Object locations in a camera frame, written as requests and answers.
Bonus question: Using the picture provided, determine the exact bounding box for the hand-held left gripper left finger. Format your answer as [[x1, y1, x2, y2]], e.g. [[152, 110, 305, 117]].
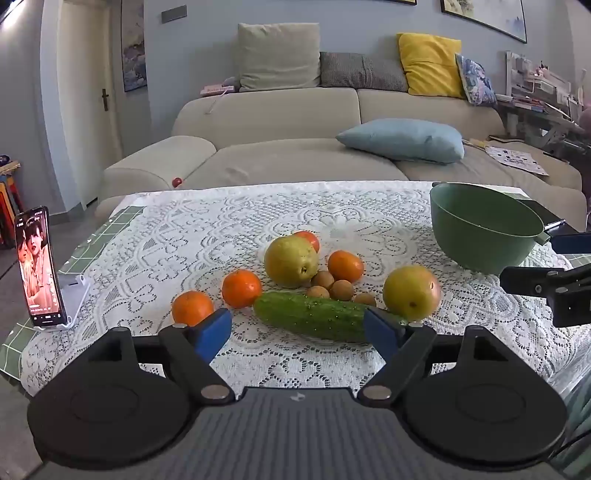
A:
[[88, 308, 236, 401]]

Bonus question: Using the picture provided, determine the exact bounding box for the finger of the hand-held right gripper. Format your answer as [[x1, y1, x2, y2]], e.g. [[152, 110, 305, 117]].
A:
[[549, 233, 591, 254], [500, 264, 591, 298]]

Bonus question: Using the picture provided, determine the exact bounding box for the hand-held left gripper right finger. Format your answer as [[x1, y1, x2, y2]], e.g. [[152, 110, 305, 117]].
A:
[[358, 305, 505, 402]]

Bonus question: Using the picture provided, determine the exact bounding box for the orange tangerine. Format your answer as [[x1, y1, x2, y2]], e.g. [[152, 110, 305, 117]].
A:
[[328, 250, 365, 284], [222, 270, 263, 309], [293, 231, 321, 254], [172, 291, 215, 328]]

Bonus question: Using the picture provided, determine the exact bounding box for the yellow green pear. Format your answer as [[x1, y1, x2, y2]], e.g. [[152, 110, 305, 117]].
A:
[[264, 234, 320, 289], [382, 265, 441, 322]]

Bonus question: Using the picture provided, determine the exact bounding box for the green plastic bowl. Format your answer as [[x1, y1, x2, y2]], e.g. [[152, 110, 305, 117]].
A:
[[429, 182, 552, 275]]

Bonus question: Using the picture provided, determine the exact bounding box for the green cucumber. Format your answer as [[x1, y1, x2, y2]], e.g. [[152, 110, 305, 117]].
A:
[[253, 292, 409, 343]]

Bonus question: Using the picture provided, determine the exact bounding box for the black notebook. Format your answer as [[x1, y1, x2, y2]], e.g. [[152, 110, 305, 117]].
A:
[[522, 198, 566, 227]]

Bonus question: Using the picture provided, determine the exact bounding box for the white lace tablecloth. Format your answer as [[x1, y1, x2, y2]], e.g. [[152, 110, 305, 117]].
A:
[[21, 180, 591, 398]]

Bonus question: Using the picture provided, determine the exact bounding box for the cluttered study desk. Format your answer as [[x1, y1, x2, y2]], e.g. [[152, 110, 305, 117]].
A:
[[496, 51, 591, 155]]

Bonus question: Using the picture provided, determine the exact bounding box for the white phone stand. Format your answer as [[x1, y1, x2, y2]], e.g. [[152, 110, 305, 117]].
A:
[[58, 272, 90, 329]]

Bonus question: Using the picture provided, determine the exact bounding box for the beige sofa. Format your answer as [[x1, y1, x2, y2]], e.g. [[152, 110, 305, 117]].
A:
[[95, 85, 585, 217]]

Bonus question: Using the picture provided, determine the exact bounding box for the blue floral pillow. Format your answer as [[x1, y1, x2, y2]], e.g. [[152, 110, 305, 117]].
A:
[[455, 53, 498, 106]]

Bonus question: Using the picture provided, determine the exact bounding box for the light blue pillow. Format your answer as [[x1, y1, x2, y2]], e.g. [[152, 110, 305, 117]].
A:
[[336, 118, 465, 164]]

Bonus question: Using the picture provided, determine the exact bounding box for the smartphone with lit screen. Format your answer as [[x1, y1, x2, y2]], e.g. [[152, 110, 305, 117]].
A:
[[14, 206, 65, 329]]

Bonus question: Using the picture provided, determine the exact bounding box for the yellow pillow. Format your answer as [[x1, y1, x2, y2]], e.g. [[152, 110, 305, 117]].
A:
[[397, 32, 466, 99]]

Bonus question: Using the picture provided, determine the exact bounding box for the wide framed landscape painting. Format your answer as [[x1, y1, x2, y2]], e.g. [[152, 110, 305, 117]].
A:
[[440, 0, 528, 44]]

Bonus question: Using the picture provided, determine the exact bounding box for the pink flat case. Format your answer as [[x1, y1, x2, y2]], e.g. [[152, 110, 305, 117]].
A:
[[200, 78, 241, 97]]

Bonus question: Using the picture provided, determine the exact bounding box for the stack of colourful stools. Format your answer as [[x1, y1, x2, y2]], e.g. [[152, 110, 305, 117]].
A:
[[0, 175, 24, 250]]

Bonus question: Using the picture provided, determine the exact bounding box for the grey checked pillow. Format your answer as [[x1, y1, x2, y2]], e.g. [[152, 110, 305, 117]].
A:
[[320, 52, 409, 92]]

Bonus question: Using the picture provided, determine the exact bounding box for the white door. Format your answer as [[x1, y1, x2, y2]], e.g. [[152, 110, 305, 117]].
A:
[[58, 0, 123, 213]]

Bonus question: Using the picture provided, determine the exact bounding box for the beige pillow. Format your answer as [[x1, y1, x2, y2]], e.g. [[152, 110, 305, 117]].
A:
[[237, 22, 321, 92]]

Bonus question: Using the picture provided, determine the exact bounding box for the white cable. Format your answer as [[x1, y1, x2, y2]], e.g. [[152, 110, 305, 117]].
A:
[[206, 90, 232, 114]]

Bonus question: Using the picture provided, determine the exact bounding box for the blue wall poster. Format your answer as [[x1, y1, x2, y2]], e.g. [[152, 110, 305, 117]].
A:
[[121, 0, 147, 93]]

